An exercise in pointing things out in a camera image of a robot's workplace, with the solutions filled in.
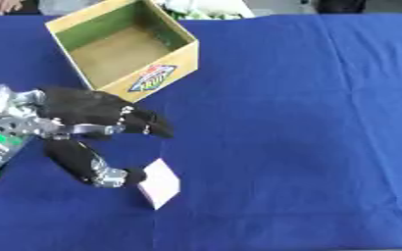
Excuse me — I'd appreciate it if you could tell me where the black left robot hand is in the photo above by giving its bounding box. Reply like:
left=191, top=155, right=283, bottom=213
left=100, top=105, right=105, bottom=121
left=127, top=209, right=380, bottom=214
left=34, top=85, right=176, bottom=189

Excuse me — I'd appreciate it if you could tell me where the tan cardboard box green inside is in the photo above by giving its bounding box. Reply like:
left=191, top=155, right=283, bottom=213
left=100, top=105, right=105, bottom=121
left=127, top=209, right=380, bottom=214
left=43, top=0, right=201, bottom=104

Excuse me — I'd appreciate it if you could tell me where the pale pink flat block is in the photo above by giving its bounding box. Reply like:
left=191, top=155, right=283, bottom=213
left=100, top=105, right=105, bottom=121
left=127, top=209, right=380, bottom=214
left=135, top=158, right=182, bottom=211

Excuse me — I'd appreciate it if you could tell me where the person's hand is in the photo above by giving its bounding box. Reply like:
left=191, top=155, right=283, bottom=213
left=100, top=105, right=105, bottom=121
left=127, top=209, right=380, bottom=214
left=0, top=0, right=26, bottom=17

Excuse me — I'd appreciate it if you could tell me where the white and green bag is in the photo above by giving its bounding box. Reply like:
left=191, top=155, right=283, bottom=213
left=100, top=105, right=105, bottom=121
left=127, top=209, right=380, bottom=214
left=154, top=0, right=256, bottom=21

